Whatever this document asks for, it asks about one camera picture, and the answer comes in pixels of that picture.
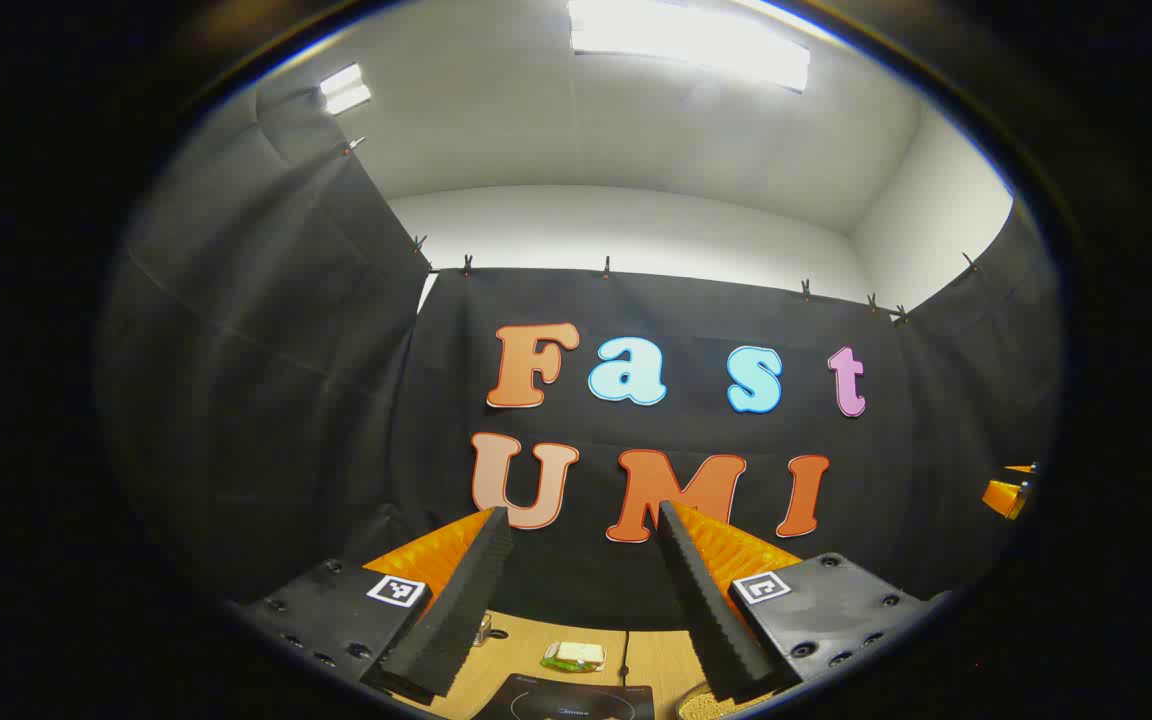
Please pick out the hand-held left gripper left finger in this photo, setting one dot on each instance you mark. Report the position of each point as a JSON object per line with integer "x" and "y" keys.
{"x": 466, "y": 600}

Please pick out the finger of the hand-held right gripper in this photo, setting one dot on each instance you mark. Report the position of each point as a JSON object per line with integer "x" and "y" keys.
{"x": 1004, "y": 497}
{"x": 1021, "y": 467}

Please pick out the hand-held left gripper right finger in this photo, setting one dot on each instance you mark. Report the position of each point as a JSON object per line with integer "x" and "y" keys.
{"x": 706, "y": 610}

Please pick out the black induction cooktop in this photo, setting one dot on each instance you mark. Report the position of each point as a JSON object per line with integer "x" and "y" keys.
{"x": 566, "y": 702}

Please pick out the pile of soybeans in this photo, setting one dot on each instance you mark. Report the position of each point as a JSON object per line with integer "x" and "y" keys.
{"x": 721, "y": 708}

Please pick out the sandwich with lettuce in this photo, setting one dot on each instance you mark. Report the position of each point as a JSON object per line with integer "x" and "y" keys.
{"x": 573, "y": 656}

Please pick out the row of small cloth clips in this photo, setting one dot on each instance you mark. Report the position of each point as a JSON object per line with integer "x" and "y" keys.
{"x": 606, "y": 267}

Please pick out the small ceiling light panel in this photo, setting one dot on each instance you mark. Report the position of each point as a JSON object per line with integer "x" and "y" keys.
{"x": 346, "y": 90}

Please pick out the large ceiling light panel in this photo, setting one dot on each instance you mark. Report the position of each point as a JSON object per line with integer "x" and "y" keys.
{"x": 686, "y": 40}

